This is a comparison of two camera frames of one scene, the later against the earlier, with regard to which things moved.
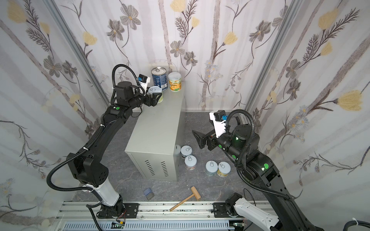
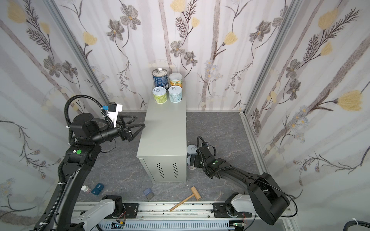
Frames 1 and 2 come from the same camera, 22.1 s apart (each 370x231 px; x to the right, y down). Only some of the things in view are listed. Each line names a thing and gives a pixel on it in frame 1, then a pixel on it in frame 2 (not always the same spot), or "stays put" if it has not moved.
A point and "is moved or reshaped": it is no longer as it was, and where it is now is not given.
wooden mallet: (196, 194) stays put
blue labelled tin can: (159, 77) stays put
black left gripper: (149, 99) → (125, 133)
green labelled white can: (155, 89) is moved or reshaped
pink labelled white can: (190, 161) stays put
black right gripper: (211, 141) → (198, 161)
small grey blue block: (149, 194) stays put
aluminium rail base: (82, 216) stays put
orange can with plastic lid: (175, 81) stays put
